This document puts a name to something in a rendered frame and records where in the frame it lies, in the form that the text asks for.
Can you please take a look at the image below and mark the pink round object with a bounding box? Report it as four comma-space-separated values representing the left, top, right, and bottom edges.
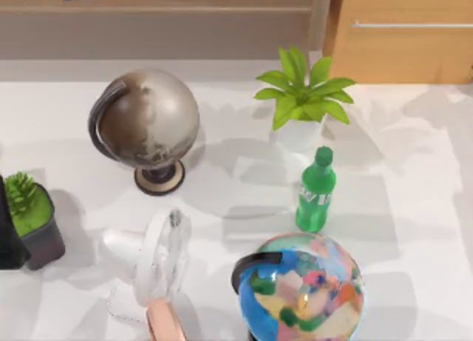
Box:
146, 297, 190, 341

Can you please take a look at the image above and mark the green bottle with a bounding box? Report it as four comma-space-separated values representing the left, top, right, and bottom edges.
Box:
294, 146, 337, 234

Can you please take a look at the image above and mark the wooden cupboard door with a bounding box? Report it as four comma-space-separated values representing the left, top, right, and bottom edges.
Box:
327, 0, 473, 85

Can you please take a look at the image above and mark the wooden open shelf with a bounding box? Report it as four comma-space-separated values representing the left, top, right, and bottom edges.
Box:
0, 0, 333, 61

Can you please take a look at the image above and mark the small plant in grey pot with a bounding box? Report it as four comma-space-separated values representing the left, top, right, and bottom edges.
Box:
3, 171, 67, 271

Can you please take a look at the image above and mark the long metal handle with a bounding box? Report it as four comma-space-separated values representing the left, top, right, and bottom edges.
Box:
350, 21, 473, 30

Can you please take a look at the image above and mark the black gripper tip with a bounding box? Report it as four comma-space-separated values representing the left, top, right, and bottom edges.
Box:
0, 175, 32, 271

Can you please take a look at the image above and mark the colourful globe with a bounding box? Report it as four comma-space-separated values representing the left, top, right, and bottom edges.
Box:
231, 231, 367, 341

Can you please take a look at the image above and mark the white table fan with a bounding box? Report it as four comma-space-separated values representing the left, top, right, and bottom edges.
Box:
101, 206, 192, 324

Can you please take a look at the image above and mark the leafy plant in white pot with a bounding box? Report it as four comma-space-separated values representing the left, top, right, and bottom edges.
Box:
253, 44, 356, 153

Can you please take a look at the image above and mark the grey and brown globe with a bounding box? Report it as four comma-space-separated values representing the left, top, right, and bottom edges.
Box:
87, 68, 201, 197

